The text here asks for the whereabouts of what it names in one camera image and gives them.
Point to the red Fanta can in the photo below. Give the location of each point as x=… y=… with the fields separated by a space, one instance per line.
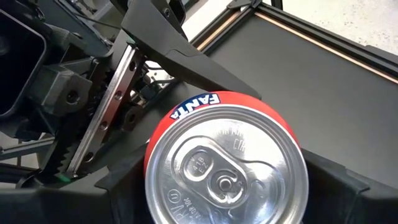
x=227 y=161

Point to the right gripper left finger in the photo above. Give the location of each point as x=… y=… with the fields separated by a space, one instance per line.
x=118 y=199

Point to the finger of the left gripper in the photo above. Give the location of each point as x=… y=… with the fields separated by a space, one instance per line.
x=174 y=46

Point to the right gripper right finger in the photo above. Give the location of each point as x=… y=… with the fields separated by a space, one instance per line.
x=342 y=202

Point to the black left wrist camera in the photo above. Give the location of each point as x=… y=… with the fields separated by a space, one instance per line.
x=18 y=62

